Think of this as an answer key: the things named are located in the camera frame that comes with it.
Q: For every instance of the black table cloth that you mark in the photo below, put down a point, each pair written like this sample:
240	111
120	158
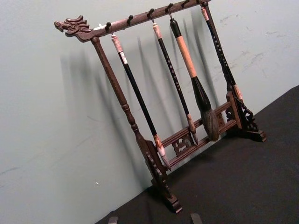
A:
233	182

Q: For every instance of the carved dark wooden brush rack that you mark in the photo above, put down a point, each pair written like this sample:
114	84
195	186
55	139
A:
109	71

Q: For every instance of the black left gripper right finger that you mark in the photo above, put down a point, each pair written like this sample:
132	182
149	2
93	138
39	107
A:
194	219

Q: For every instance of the black inscribed calligraphy brush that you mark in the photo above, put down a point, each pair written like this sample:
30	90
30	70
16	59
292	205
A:
218	46
171	68

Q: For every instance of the black brush with white band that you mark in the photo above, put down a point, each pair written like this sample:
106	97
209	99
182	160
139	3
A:
137	92

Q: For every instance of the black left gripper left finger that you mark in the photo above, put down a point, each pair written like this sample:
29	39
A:
113	220

